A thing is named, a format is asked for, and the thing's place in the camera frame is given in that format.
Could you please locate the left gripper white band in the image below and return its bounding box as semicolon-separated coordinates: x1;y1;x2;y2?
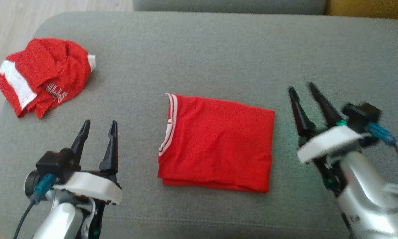
53;120;122;205

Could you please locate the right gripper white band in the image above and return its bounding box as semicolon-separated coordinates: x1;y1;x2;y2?
288;82;368;164

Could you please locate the red shorts wide white stripe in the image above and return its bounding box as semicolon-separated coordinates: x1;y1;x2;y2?
0;38;97;119

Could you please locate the red shirt white striped trim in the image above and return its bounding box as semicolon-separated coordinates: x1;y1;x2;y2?
157;93;275;194

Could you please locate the yellow sofa cushion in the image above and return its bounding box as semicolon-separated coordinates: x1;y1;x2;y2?
325;0;398;20

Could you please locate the grey sofa seat cushion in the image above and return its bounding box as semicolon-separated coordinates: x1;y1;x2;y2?
0;12;398;239

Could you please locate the grey sofa back cushion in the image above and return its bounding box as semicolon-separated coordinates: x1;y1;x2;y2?
133;0;329;15

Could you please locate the black cable teal plug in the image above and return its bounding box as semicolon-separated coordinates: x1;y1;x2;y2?
13;174;56;239
366;122;398;186

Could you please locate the white paper cable tag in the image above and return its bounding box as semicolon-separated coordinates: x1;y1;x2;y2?
383;179;398;195

